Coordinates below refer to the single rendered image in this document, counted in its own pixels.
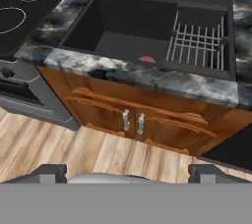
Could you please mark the grey oven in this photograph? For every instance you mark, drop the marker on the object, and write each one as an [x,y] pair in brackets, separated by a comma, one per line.
[29,93]

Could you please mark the brown wooden cupboard door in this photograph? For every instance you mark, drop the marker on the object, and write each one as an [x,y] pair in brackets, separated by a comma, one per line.
[177,126]
[95,106]

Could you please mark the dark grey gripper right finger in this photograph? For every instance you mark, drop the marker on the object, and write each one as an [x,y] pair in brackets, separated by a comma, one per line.
[201,171]

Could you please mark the black sink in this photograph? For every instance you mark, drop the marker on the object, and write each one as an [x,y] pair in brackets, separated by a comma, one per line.
[131,31]

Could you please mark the pink round object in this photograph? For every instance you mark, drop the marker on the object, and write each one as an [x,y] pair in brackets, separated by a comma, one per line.
[147,59]

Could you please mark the black hob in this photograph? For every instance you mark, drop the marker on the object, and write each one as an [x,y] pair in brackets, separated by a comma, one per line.
[23,11]

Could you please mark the black dishwasher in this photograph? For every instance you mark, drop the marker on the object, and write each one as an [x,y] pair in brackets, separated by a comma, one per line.
[234,151]

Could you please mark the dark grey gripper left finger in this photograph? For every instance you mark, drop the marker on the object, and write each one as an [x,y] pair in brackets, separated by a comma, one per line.
[52,171]

